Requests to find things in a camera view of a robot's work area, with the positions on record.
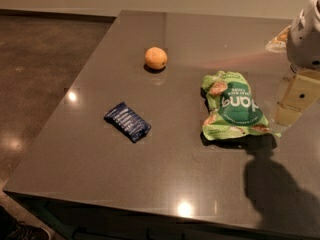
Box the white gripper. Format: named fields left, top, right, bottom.
left=274, top=0, right=320, bottom=127

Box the green rice chip bag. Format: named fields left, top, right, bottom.
left=202, top=71, right=281, bottom=141

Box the blue rxbar blueberry wrapper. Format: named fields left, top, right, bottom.
left=104, top=102, right=151, bottom=143

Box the orange fruit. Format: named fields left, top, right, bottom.
left=145, top=47, right=168, bottom=70

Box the black shoe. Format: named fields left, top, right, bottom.
left=0, top=206, right=51, bottom=240

